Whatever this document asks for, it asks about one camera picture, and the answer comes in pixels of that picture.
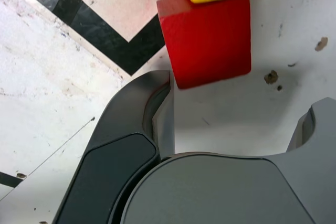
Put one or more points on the red cube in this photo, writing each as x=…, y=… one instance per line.
x=207, y=40

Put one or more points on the black tape strip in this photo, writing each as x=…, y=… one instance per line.
x=8, y=179

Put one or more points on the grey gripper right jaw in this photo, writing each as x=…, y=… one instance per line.
x=319, y=155

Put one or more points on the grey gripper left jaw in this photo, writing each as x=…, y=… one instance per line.
x=110, y=161

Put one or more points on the black tape square outline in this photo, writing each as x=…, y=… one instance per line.
x=105, y=32

